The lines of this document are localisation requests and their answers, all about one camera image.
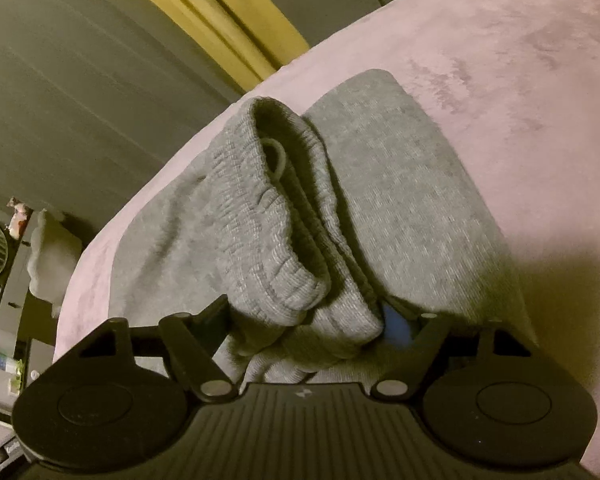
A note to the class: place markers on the yellow curtain strip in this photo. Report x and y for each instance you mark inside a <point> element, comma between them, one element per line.
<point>250,40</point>

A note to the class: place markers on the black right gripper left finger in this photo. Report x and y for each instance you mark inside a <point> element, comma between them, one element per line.
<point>124,394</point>

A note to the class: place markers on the pink bed blanket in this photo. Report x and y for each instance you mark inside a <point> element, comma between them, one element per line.
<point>514,86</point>

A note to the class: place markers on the grey sweatpants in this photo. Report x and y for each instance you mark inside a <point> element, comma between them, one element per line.
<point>307,223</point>

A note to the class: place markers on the grey chair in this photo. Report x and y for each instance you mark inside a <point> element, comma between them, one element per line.
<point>55,252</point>

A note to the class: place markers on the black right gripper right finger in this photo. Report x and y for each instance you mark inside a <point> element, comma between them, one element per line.
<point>485,393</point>

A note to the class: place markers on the green curtain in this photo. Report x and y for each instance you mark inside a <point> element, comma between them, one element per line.
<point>97,95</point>

